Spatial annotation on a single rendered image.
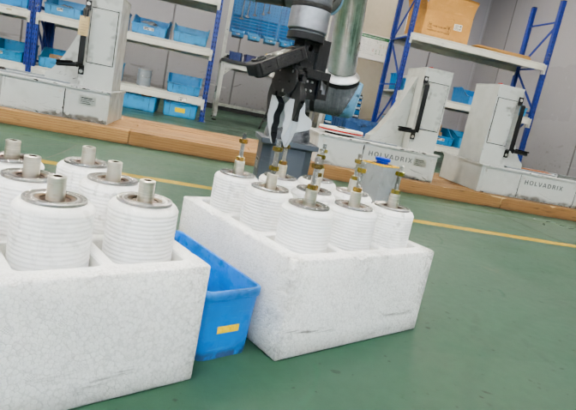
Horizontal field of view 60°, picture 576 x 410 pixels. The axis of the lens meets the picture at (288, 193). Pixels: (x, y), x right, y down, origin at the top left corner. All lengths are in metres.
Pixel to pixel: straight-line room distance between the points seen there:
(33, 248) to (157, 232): 0.15
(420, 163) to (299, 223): 2.54
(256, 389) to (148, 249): 0.27
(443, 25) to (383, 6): 1.50
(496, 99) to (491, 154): 0.37
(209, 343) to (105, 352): 0.19
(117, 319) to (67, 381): 0.09
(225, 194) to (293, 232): 0.23
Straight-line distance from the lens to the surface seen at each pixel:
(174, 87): 5.69
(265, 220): 0.94
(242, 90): 9.40
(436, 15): 6.35
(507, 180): 3.68
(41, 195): 0.69
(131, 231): 0.69
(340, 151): 3.16
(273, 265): 0.85
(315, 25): 0.95
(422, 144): 3.41
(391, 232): 1.03
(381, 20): 7.63
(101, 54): 3.13
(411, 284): 1.07
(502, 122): 3.66
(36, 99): 3.15
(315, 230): 0.86
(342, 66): 1.53
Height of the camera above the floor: 0.43
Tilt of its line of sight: 11 degrees down
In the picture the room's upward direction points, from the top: 11 degrees clockwise
